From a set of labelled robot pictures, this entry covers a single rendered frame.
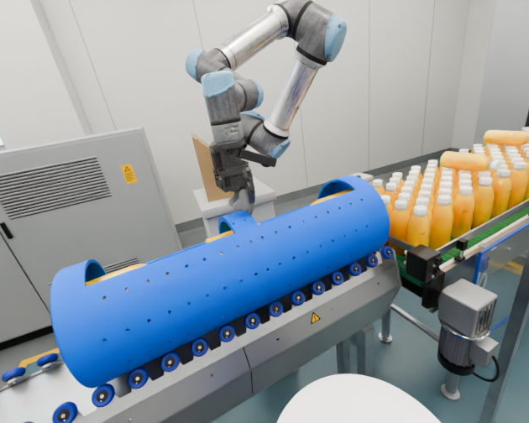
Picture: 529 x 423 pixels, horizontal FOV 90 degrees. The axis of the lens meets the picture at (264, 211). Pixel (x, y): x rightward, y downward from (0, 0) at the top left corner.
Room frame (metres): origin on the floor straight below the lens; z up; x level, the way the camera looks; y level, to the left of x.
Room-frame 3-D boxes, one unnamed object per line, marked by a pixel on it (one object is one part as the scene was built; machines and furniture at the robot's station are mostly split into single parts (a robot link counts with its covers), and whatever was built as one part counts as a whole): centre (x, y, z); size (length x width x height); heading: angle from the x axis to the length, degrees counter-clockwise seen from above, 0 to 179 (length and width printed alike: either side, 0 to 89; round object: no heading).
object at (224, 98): (0.68, 0.06, 1.53); 0.09 x 0.08 x 0.11; 148
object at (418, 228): (0.79, -0.52, 0.99); 0.07 x 0.07 x 0.19
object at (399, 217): (0.85, -0.49, 0.99); 0.07 x 0.07 x 0.19
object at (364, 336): (0.77, -0.32, 0.31); 0.06 x 0.06 x 0.63; 23
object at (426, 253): (0.69, -0.48, 0.95); 0.10 x 0.07 x 0.10; 23
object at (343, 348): (0.89, -0.27, 0.31); 0.06 x 0.06 x 0.63; 23
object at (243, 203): (0.66, 0.05, 1.27); 0.06 x 0.03 x 0.09; 113
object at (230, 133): (0.68, 0.06, 1.45); 0.08 x 0.08 x 0.05
